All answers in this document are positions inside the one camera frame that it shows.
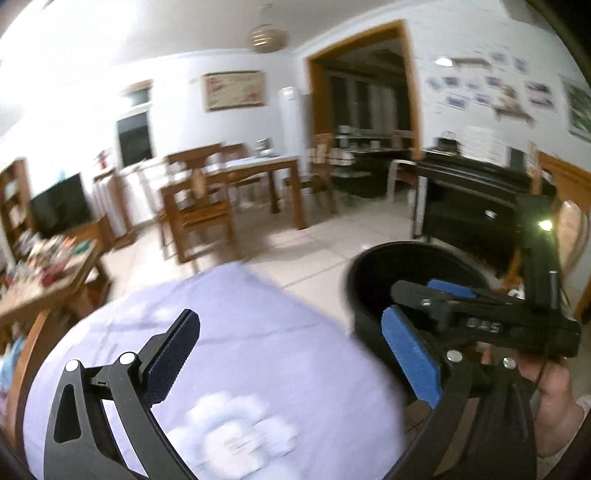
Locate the wooden television stand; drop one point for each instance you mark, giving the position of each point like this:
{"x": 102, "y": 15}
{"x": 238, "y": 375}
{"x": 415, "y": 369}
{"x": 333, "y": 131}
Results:
{"x": 99, "y": 233}

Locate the purple floral table cloth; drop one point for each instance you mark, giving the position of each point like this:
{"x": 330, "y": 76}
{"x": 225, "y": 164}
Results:
{"x": 277, "y": 369}

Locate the wooden door frame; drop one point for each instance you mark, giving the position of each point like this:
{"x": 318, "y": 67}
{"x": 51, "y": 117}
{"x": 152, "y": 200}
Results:
{"x": 314, "y": 92}

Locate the round ceiling lamp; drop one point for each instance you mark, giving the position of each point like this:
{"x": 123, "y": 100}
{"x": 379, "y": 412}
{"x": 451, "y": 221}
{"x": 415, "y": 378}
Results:
{"x": 268, "y": 39}

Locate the wide framed picture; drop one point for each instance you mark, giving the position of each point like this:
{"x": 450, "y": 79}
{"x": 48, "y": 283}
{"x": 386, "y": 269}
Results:
{"x": 234, "y": 91}

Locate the white framed window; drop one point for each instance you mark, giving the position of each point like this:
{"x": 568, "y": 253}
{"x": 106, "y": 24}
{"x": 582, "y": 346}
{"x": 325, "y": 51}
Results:
{"x": 135, "y": 138}

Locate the wooden door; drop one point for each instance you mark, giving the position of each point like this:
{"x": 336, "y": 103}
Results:
{"x": 570, "y": 182}

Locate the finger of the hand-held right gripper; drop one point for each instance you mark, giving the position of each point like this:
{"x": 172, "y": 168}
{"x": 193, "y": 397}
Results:
{"x": 415, "y": 295}

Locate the white wall calendar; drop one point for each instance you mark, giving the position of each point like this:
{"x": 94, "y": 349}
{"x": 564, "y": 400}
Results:
{"x": 482, "y": 143}

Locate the tall wooden stand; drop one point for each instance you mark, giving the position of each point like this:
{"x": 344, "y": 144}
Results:
{"x": 115, "y": 207}

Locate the black television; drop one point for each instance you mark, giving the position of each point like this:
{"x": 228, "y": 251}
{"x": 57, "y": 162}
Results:
{"x": 60, "y": 207}

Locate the wooden dining table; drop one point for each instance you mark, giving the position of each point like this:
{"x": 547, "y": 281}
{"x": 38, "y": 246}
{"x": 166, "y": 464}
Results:
{"x": 258, "y": 164}

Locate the wooden coffee table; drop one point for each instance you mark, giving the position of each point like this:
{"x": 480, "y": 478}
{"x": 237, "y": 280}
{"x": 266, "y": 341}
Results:
{"x": 51, "y": 286}

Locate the green framed picture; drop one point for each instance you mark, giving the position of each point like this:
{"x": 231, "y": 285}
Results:
{"x": 579, "y": 108}

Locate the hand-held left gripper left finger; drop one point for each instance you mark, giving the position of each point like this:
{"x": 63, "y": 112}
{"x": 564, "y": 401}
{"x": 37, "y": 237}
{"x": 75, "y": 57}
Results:
{"x": 173, "y": 355}

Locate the metal pot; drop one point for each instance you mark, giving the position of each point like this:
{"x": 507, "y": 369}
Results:
{"x": 263, "y": 146}

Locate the white standing air conditioner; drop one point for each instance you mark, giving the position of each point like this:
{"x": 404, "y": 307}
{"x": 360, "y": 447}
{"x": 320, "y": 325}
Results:
{"x": 293, "y": 124}

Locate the group of wall photos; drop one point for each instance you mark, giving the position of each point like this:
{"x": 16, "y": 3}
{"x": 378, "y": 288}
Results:
{"x": 503, "y": 94}

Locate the wooden sofa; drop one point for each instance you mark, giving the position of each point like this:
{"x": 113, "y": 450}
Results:
{"x": 27, "y": 364}

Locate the wooden dining chair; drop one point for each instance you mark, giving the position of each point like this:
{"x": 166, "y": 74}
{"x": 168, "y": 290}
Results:
{"x": 318, "y": 175}
{"x": 238, "y": 152}
{"x": 203, "y": 217}

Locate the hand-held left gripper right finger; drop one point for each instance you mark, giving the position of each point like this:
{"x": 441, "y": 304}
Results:
{"x": 411, "y": 355}

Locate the person's right hand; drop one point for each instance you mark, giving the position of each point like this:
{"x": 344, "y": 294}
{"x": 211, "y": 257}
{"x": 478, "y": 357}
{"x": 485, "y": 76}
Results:
{"x": 558, "y": 397}

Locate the black trash bin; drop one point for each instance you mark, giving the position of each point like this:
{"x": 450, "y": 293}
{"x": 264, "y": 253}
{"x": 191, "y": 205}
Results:
{"x": 383, "y": 270}

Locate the blue cloth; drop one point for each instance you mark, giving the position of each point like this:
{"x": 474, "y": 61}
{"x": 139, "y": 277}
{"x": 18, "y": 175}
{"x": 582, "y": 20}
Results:
{"x": 9, "y": 369}

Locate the red wall decoration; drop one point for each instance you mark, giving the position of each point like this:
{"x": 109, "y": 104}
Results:
{"x": 102, "y": 159}

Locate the black piano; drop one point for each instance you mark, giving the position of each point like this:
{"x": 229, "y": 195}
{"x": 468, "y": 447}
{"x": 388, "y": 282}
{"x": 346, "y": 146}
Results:
{"x": 461, "y": 203}

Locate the wooden bookshelf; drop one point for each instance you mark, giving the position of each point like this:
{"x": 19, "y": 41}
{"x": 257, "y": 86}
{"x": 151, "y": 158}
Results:
{"x": 14, "y": 203}

